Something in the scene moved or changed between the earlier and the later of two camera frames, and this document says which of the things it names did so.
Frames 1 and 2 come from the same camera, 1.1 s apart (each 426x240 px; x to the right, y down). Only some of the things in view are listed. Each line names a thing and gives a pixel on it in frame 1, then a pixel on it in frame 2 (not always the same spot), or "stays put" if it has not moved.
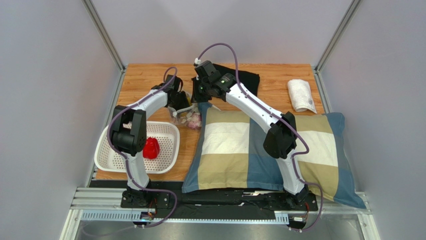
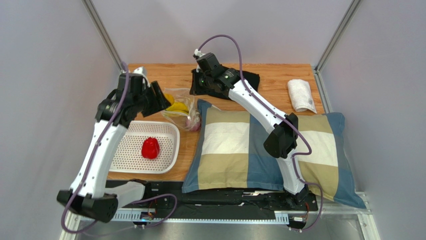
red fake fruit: (151, 149) stays put
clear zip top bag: (188, 117) stays put
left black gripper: (181, 95) to (160, 102)
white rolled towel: (301, 97) stays put
